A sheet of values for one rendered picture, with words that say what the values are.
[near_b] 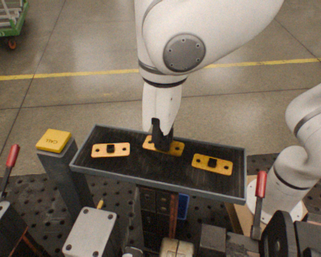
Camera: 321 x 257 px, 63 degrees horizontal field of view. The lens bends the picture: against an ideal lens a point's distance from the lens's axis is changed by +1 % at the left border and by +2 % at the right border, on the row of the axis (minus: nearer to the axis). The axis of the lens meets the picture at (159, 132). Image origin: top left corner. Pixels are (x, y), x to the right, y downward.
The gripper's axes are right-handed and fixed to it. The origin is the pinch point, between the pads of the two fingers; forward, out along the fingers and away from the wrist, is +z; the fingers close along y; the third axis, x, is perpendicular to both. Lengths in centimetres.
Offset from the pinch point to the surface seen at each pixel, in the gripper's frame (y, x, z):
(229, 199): 6.0, 15.2, 6.4
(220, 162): -2.1, 12.3, 6.0
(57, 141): 3.0, -25.2, 6.2
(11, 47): -201, -261, 117
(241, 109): -171, 26, 122
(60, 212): 1, -40, 52
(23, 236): 18.5, -32.4, 29.0
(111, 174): 8.0, -8.9, 5.9
